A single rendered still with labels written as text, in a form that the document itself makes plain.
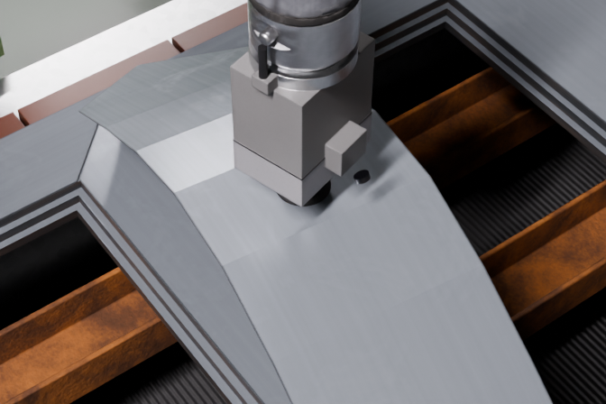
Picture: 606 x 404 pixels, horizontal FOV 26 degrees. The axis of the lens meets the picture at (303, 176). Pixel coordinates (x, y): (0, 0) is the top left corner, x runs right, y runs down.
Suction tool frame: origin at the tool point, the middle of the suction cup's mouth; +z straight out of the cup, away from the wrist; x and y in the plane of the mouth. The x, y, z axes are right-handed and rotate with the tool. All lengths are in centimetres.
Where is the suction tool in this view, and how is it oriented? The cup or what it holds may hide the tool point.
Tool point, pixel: (302, 195)
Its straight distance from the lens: 101.3
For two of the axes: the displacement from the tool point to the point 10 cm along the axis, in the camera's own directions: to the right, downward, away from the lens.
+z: 0.0, 6.6, 7.5
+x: -7.9, -4.6, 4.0
